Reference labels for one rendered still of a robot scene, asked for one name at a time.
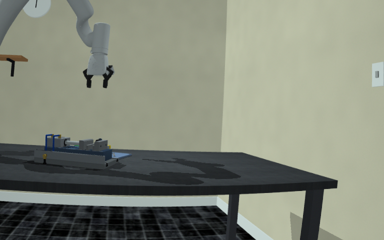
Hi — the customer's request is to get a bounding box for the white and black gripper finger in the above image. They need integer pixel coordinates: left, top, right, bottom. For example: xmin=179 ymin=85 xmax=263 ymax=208
xmin=83 ymin=69 xmax=93 ymax=88
xmin=102 ymin=67 xmax=114 ymax=88

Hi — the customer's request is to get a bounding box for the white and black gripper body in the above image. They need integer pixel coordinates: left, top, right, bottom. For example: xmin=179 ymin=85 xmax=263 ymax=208
xmin=87 ymin=53 xmax=109 ymax=76

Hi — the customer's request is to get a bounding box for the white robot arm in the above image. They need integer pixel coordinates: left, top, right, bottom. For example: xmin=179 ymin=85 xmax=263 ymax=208
xmin=0 ymin=0 xmax=111 ymax=55

